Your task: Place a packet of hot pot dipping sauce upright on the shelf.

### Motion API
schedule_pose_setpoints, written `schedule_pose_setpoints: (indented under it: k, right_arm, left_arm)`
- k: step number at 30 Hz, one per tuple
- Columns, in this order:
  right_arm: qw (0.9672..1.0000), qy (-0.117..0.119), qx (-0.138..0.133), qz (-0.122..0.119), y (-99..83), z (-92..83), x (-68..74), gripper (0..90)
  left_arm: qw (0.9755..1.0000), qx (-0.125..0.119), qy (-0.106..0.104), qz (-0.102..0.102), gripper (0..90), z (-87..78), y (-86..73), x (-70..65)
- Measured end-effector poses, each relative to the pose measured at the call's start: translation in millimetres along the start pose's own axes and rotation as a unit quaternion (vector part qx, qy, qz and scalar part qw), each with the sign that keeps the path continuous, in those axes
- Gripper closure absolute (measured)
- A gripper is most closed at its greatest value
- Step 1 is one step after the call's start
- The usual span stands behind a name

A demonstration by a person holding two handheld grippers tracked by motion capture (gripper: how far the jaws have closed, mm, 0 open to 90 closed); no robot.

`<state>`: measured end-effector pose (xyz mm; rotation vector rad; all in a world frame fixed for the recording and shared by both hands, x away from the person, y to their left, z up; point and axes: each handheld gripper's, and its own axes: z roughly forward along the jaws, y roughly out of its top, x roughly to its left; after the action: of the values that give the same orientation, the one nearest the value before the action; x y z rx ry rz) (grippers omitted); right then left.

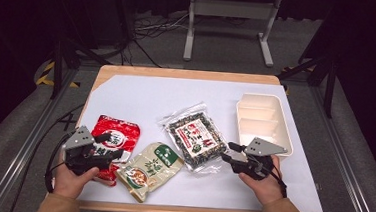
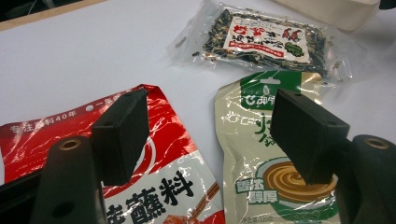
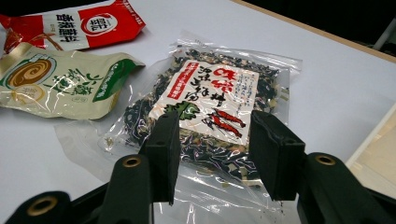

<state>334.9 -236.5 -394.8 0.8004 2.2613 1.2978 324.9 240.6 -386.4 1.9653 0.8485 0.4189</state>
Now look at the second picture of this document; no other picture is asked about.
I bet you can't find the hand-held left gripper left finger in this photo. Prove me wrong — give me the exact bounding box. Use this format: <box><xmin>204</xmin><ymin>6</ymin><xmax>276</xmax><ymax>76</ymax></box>
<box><xmin>29</xmin><ymin>88</ymin><xmax>150</xmax><ymax>224</ymax></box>

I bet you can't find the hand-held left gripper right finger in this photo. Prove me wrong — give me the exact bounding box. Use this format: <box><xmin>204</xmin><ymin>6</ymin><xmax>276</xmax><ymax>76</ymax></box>
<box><xmin>270</xmin><ymin>89</ymin><xmax>396</xmax><ymax>224</ymax></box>

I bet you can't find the red and white sauce packet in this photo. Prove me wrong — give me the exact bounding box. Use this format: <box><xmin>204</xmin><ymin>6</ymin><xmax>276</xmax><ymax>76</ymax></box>
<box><xmin>0</xmin><ymin>83</ymin><xmax>226</xmax><ymax>224</ymax></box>

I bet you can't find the beige and green sauce packet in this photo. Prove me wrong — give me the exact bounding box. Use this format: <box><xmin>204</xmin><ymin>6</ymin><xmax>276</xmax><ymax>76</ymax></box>
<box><xmin>214</xmin><ymin>70</ymin><xmax>342</xmax><ymax>224</ymax></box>

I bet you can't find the cream plastic box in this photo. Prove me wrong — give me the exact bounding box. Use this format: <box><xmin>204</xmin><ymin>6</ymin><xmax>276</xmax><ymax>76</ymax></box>
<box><xmin>274</xmin><ymin>0</ymin><xmax>381</xmax><ymax>32</ymax></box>

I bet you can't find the clear seaweed packet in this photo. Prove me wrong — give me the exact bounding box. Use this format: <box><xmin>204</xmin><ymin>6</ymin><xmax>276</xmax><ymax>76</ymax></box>
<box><xmin>166</xmin><ymin>0</ymin><xmax>368</xmax><ymax>83</ymax></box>

